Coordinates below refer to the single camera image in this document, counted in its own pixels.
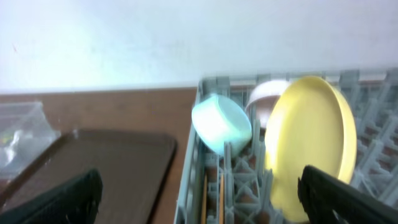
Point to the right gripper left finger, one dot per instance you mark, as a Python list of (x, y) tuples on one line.
[(74, 201)]

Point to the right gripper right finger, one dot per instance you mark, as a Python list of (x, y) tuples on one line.
[(326, 199)]

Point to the yellow plate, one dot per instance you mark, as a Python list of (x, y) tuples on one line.
[(311, 124)]

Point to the pink bowl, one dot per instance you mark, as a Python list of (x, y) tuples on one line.
[(264, 98)]

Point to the blue bowl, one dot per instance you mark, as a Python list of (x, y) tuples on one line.
[(218, 120)]

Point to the grey dishwasher rack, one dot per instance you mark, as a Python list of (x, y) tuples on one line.
[(372, 97)]

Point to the dark brown serving tray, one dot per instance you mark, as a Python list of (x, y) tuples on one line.
[(132, 166)]

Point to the clear plastic bin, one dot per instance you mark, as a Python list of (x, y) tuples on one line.
[(25, 135)]

